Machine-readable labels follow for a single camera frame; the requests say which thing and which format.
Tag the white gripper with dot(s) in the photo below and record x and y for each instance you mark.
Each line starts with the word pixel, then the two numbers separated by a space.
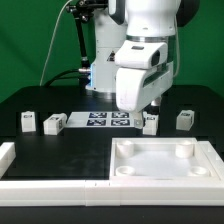
pixel 137 88

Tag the white square tabletop tray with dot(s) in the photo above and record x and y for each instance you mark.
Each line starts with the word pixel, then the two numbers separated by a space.
pixel 158 159

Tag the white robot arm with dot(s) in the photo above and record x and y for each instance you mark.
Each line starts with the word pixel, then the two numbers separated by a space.
pixel 137 51

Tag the white tag marker sheet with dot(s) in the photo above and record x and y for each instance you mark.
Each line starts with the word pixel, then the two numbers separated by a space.
pixel 110 119

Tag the white front fence rail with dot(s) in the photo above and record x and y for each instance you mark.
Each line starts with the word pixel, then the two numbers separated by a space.
pixel 109 193

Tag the white left fence rail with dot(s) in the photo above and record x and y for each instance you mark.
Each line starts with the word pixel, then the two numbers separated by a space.
pixel 7 156

